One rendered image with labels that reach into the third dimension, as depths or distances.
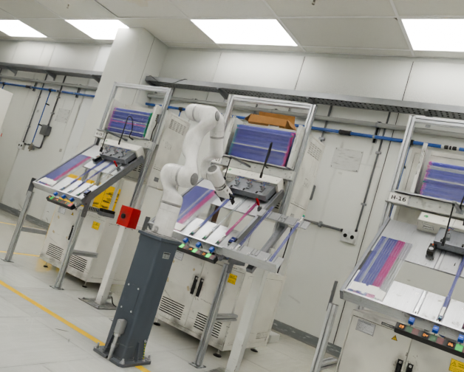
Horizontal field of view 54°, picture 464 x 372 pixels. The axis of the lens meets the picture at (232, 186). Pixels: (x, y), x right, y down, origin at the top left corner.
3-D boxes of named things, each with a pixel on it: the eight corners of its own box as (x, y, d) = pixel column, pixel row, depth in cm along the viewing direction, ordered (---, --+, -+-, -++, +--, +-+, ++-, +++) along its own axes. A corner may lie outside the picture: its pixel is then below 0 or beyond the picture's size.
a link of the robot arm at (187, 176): (175, 186, 271) (197, 192, 263) (163, 180, 261) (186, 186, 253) (204, 108, 278) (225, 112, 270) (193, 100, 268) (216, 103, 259)
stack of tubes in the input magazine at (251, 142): (283, 166, 330) (294, 131, 332) (227, 154, 358) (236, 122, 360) (290, 170, 340) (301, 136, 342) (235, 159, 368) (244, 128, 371)
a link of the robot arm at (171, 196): (172, 205, 255) (185, 164, 257) (148, 198, 264) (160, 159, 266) (185, 209, 265) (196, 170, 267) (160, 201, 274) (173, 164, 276)
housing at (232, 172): (279, 200, 332) (277, 184, 324) (225, 186, 359) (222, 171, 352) (284, 194, 337) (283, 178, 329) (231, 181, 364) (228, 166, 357)
